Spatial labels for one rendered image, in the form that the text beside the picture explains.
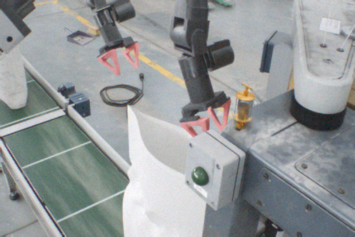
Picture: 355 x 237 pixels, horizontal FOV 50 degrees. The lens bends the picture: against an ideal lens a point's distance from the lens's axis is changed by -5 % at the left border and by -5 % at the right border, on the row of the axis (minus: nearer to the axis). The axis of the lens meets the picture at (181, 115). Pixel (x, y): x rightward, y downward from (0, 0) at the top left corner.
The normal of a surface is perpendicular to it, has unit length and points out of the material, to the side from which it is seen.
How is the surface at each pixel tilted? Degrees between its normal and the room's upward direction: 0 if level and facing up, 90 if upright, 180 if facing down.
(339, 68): 0
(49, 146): 0
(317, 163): 0
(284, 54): 90
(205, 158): 90
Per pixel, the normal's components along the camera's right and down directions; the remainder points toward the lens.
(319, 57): 0.05, -0.84
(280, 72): -0.78, 0.31
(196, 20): 0.54, 0.33
